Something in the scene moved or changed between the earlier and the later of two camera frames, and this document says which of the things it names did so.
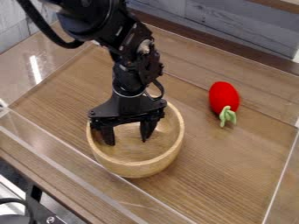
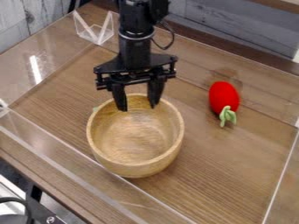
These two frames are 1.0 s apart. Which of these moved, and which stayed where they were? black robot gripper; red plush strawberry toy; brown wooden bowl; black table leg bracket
Moved: black robot gripper
Stayed: black table leg bracket; red plush strawberry toy; brown wooden bowl
